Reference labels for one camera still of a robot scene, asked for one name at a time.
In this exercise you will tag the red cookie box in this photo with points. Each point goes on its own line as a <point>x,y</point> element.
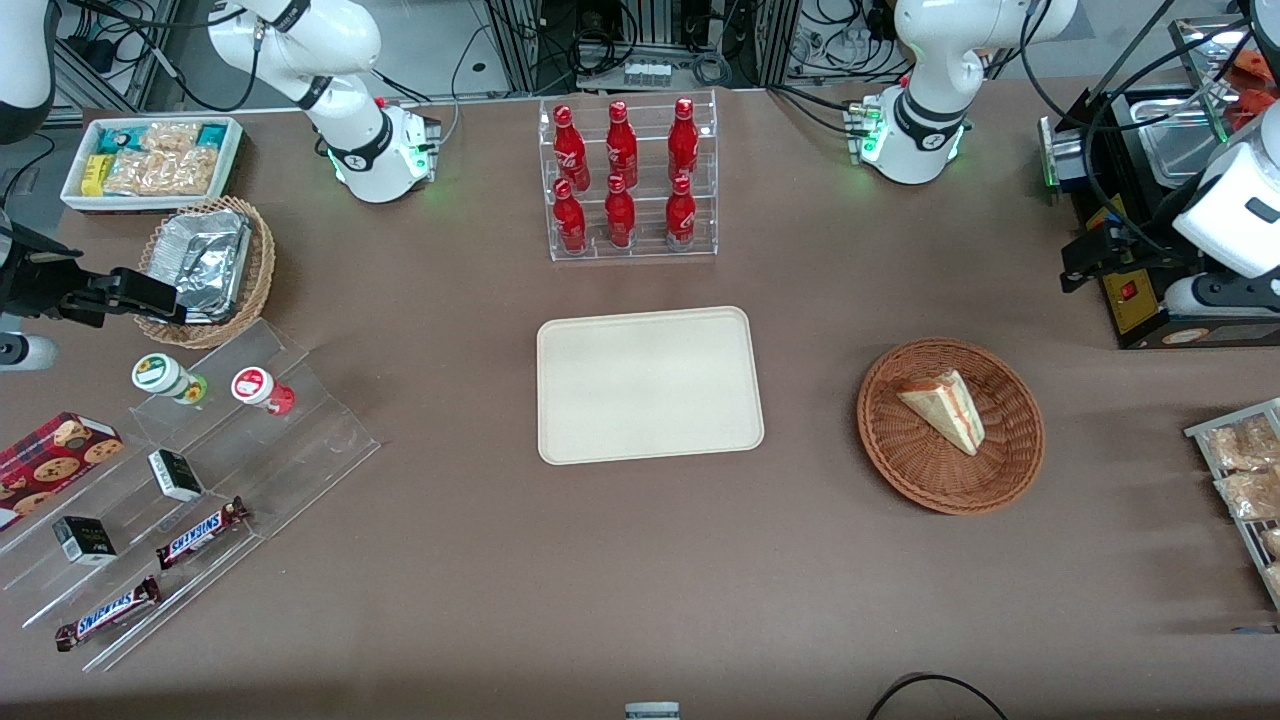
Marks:
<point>50,465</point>

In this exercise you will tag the beige plastic tray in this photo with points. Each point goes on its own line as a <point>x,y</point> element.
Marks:
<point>650,385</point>

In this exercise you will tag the triangular sandwich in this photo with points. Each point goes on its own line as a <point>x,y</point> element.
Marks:
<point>945,410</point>

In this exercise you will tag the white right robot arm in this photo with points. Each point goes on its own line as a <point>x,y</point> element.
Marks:
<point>350,150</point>

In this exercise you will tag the steel food pan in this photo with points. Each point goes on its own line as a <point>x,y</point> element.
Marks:
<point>1175,140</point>

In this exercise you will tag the red sausage skewers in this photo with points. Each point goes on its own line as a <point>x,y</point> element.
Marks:
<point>1258,80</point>

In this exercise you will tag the small grey device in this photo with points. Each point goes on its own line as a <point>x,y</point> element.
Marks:
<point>652,711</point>

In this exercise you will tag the teal snack packet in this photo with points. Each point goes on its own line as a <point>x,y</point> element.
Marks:
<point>213,135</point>
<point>118,140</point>

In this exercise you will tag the black food warmer cabinet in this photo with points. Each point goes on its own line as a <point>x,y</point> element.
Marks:
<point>1135,300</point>

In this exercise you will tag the clear acrylic bottle rack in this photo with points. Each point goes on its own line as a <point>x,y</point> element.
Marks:
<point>645,250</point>

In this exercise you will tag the brown round wicker basket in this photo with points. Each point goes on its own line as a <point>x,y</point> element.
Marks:
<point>940,480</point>

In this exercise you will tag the light wicker basket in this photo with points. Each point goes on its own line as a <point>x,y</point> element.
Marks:
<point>262,270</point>

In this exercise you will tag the red cola bottle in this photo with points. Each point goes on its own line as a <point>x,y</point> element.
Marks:
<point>683,140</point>
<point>680,215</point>
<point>621,145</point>
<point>569,220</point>
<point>619,215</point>
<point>568,145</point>

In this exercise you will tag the white rectangular snack bin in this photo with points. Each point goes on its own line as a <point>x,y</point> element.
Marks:
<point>235,150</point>

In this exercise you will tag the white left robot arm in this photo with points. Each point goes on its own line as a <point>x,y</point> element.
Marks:
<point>920,120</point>

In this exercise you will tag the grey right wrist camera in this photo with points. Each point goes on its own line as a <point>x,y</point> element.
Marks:
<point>30,353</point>

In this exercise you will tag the silver box with green light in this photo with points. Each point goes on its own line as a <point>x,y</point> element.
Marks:
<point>1065,150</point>

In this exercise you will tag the green lid cup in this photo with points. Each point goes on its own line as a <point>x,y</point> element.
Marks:
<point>160,375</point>

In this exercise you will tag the large clear nut bag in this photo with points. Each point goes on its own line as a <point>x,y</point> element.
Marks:
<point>160,172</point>

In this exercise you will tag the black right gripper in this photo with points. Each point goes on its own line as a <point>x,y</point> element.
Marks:
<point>30,282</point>

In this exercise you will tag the small black box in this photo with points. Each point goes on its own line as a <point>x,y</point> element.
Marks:
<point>176,475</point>
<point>84,540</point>

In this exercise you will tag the red lid cup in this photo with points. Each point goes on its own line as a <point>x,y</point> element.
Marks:
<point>255,387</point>

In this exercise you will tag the clear acrylic stepped stand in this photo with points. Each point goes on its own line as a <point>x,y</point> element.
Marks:
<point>300,450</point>

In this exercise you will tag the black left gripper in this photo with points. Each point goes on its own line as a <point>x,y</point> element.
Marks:
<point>1138,243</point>

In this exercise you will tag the yellow snack packet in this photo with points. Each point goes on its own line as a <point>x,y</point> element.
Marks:
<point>94,175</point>

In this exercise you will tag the clear bag of pastry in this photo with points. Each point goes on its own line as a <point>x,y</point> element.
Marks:
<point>1245,445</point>
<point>1250,495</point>

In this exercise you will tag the white power strip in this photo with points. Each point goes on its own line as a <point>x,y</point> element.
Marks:
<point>647,74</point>

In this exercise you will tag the small clear nut bag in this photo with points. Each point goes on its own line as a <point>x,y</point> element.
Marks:
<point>170,137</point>

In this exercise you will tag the brown Snickers bar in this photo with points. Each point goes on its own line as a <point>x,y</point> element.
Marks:
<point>200,533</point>
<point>108,613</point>

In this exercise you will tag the aluminium foil container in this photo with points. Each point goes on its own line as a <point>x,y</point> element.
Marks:
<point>205,255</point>

